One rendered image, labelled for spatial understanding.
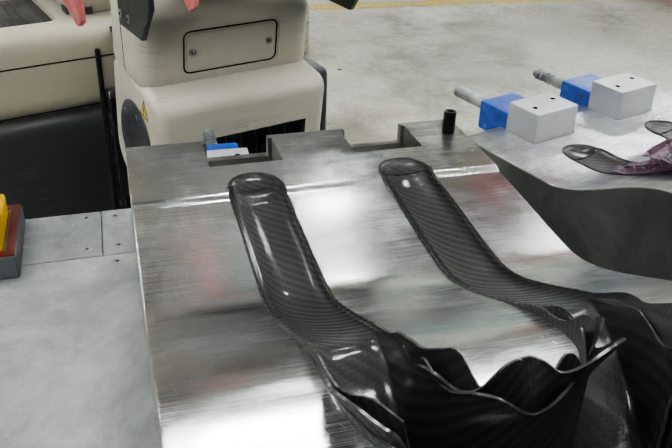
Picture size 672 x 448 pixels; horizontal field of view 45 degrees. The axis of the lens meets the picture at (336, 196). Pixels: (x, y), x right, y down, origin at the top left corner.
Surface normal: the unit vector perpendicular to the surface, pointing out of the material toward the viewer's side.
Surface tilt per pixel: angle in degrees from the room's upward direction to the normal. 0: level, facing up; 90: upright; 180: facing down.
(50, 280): 0
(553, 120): 90
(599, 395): 36
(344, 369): 18
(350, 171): 0
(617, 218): 90
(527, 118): 90
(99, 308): 0
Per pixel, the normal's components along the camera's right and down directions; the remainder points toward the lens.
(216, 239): 0.04, -0.85
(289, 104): 0.52, 0.54
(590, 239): -0.84, 0.24
